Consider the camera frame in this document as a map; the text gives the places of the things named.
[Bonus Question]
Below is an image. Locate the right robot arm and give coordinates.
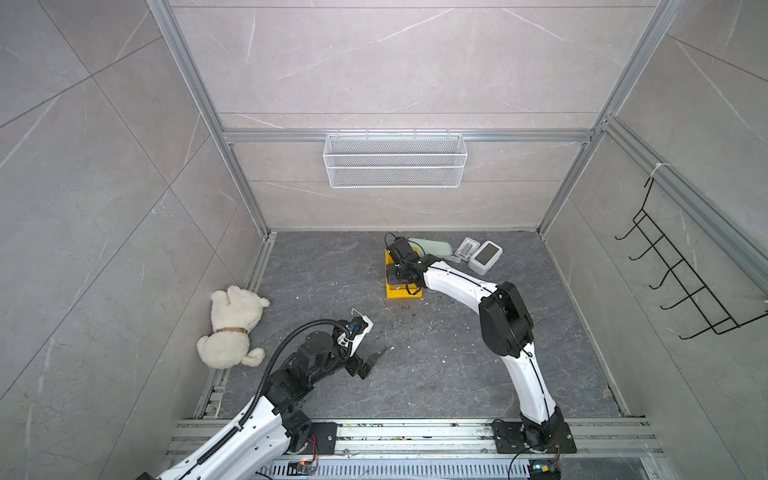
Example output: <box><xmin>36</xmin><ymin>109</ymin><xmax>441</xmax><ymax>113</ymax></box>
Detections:
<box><xmin>385</xmin><ymin>236</ymin><xmax>566</xmax><ymax>451</ymax></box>

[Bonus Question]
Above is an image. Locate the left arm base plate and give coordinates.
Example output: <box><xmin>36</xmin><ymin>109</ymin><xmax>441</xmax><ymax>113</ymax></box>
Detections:
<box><xmin>286</xmin><ymin>422</ymin><xmax>339</xmax><ymax>455</ymax></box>

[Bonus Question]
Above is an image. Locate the black wire hook rack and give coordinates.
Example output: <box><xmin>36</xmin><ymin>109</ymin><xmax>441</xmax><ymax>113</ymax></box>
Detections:
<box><xmin>614</xmin><ymin>178</ymin><xmax>767</xmax><ymax>340</ymax></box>

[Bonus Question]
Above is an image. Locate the small white open box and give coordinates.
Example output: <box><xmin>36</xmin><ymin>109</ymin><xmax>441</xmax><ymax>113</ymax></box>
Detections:
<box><xmin>455</xmin><ymin>237</ymin><xmax>481</xmax><ymax>262</ymax></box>

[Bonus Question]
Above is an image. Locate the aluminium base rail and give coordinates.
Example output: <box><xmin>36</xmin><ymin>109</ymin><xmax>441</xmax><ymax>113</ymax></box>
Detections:
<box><xmin>164</xmin><ymin>418</ymin><xmax>664</xmax><ymax>461</ymax></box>

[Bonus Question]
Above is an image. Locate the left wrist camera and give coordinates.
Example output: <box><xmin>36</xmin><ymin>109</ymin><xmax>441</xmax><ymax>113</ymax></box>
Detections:
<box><xmin>337</xmin><ymin>315</ymin><xmax>373</xmax><ymax>358</ymax></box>

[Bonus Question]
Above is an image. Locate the white wire mesh basket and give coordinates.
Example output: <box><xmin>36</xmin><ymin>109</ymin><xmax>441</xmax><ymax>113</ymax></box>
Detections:
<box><xmin>323</xmin><ymin>134</ymin><xmax>468</xmax><ymax>189</ymax></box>

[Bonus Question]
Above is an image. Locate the white teddy bear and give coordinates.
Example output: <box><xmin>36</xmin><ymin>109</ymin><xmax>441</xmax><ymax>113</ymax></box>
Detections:
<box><xmin>196</xmin><ymin>285</ymin><xmax>271</xmax><ymax>370</ymax></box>

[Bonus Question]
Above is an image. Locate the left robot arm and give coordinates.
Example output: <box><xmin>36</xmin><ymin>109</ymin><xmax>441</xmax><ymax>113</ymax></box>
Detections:
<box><xmin>157</xmin><ymin>316</ymin><xmax>386</xmax><ymax>479</ymax></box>

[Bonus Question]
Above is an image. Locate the white digital display device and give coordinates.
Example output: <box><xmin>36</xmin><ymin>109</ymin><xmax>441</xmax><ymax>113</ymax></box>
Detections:
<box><xmin>467</xmin><ymin>240</ymin><xmax>503</xmax><ymax>275</ymax></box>

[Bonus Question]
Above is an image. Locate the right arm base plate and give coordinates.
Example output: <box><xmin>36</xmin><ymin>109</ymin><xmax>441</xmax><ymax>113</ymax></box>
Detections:
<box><xmin>490</xmin><ymin>419</ymin><xmax>577</xmax><ymax>454</ymax></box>

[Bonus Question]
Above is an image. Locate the yellow plastic bin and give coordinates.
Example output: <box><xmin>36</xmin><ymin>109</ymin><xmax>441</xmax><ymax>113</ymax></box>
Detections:
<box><xmin>385</xmin><ymin>251</ymin><xmax>423</xmax><ymax>300</ymax></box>

